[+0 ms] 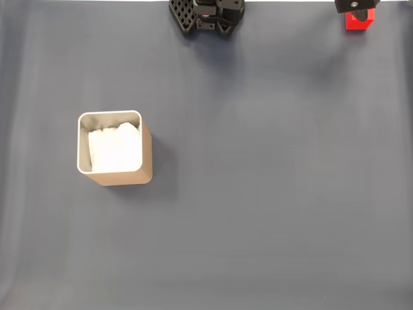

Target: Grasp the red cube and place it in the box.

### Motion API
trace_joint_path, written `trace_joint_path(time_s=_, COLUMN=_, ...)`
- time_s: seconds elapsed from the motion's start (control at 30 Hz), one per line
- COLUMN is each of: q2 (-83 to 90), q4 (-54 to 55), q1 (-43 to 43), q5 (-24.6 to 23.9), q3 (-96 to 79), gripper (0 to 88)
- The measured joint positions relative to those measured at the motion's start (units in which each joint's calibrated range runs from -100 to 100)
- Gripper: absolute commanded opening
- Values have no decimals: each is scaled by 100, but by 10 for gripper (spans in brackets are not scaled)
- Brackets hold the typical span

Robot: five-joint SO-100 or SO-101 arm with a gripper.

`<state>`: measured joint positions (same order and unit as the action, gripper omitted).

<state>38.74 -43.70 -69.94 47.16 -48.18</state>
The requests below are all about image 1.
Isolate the red cube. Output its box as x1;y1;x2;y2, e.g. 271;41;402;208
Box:
345;8;376;31

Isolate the tan square open box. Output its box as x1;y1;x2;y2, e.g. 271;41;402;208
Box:
76;110;154;187

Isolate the white crumpled tissue paper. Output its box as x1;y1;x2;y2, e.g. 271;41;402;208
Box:
87;121;142;172

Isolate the silver metal table frame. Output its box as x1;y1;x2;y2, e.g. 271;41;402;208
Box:
0;0;413;3

